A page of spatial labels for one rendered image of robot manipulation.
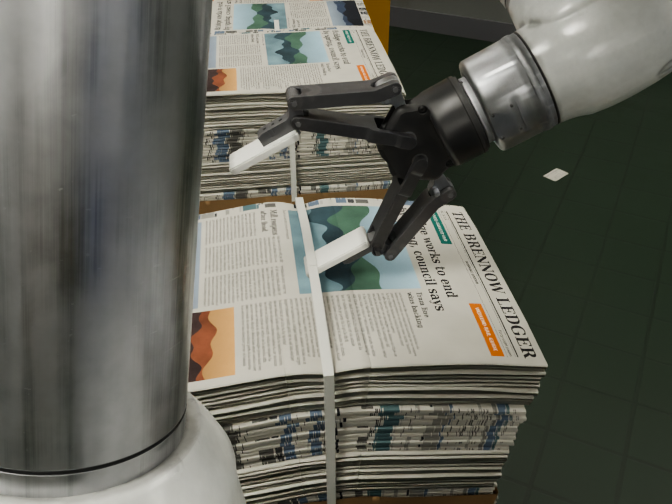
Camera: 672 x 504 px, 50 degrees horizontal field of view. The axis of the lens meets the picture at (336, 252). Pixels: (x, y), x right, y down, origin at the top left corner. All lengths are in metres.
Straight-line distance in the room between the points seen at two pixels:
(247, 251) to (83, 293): 0.52
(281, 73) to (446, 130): 0.62
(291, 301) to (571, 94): 0.31
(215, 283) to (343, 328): 0.15
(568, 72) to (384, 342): 0.28
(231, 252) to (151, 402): 0.50
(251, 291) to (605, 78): 0.38
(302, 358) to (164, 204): 0.40
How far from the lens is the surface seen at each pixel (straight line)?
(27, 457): 0.29
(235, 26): 1.46
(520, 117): 0.63
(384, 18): 2.32
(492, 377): 0.68
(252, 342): 0.66
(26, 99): 0.24
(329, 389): 0.63
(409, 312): 0.69
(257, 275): 0.73
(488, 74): 0.63
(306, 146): 1.19
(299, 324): 0.67
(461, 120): 0.63
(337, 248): 0.71
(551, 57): 0.63
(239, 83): 1.18
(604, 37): 0.63
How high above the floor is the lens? 1.52
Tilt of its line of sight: 36 degrees down
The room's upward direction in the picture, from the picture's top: straight up
